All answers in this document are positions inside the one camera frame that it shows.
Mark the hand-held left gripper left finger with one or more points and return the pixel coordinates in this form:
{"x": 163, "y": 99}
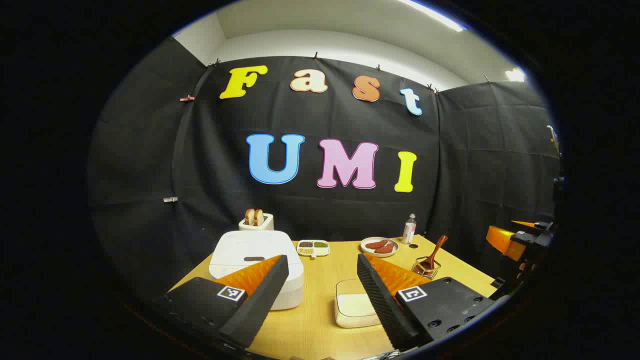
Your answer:
{"x": 260, "y": 300}

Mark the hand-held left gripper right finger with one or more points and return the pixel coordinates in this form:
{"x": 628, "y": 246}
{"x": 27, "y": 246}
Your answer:
{"x": 380, "y": 305}

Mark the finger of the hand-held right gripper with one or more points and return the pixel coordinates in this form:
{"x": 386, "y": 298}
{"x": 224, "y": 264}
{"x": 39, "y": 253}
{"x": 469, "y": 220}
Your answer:
{"x": 537, "y": 226}
{"x": 505, "y": 242}

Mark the white rice cooker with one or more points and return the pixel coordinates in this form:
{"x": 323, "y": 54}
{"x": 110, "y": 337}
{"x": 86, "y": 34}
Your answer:
{"x": 250, "y": 245}

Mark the wooden spoon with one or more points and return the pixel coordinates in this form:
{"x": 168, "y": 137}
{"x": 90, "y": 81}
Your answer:
{"x": 435, "y": 252}

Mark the clear plastic container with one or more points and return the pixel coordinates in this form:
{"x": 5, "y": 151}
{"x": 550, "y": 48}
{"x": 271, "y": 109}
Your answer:
{"x": 350, "y": 287}

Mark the black table clamp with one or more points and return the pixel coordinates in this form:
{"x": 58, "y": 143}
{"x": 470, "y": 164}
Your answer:
{"x": 498, "y": 282}

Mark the white round plate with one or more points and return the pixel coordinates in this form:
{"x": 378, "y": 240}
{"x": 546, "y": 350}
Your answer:
{"x": 367, "y": 251}

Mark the white toaster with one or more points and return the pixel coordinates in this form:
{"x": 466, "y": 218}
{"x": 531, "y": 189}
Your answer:
{"x": 256, "y": 227}

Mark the white divided dish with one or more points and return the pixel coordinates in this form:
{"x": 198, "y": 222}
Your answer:
{"x": 313, "y": 248}

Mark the clear bottle pink label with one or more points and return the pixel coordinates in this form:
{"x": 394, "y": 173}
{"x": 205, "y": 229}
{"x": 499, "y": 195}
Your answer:
{"x": 409, "y": 231}

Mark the toast bread slice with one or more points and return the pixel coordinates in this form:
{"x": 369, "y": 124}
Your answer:
{"x": 249, "y": 217}
{"x": 259, "y": 217}

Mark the ceiling light strip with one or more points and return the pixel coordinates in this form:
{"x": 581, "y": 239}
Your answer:
{"x": 515, "y": 75}

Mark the black backdrop cloth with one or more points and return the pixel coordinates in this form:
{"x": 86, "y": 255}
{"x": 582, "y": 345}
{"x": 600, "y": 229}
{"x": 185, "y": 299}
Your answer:
{"x": 150, "y": 150}

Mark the red clip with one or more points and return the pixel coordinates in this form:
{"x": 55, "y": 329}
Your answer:
{"x": 187, "y": 98}

